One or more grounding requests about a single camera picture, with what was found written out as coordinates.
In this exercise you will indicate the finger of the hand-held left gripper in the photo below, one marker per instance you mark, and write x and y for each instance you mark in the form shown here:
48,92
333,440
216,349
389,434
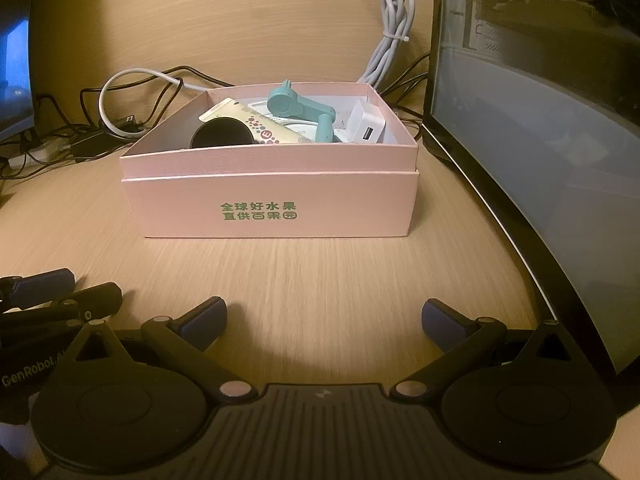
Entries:
97,297
45,282

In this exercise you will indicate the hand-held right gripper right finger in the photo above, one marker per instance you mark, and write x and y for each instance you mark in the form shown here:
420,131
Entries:
444,325

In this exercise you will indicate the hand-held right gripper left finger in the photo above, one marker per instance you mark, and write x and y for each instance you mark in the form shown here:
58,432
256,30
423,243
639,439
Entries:
205,324

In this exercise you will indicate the pink cardboard box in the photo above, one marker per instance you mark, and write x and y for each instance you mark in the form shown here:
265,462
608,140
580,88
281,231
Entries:
270,200

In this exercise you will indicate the cream tube white cap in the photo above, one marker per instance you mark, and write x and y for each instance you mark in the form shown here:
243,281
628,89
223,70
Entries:
245,115

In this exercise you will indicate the white power adapter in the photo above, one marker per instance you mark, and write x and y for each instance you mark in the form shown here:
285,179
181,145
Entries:
362,122

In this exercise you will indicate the teal plastic tool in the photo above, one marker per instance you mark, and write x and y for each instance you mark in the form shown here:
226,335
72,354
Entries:
285,102

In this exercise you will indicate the black power brick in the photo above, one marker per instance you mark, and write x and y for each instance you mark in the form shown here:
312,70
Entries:
90,144

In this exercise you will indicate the computer monitor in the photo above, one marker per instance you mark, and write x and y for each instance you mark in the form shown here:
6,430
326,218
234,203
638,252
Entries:
15,75

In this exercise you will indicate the computer case glass panel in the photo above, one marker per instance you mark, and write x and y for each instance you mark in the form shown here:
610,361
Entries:
540,135

